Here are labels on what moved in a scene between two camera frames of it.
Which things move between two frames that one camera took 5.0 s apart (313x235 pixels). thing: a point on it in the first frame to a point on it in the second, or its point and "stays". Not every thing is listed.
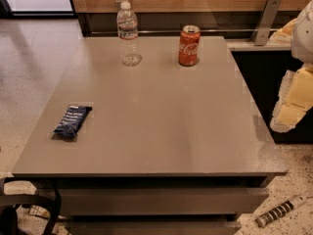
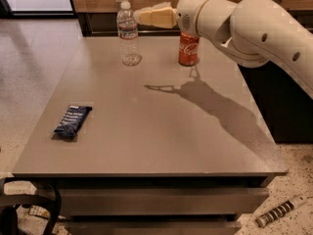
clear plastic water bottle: [127, 23] stays
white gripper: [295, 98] to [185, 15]
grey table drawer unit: [158, 205] stays
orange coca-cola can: [189, 46] stays
